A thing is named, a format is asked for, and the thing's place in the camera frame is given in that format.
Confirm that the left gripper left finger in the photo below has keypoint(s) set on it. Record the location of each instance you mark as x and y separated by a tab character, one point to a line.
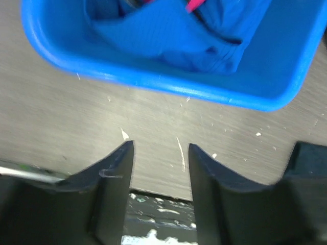
40	206

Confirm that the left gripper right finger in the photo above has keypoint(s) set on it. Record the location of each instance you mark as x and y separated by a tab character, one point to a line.
232	209

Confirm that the blue plastic bin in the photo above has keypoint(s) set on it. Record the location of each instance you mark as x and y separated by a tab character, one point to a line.
249	54

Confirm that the blue cap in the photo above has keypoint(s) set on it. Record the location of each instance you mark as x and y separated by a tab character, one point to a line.
211	39

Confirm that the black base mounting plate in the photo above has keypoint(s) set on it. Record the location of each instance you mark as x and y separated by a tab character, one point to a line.
157	219

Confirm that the magenta cap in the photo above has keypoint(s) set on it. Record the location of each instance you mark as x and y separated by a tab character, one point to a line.
192	5

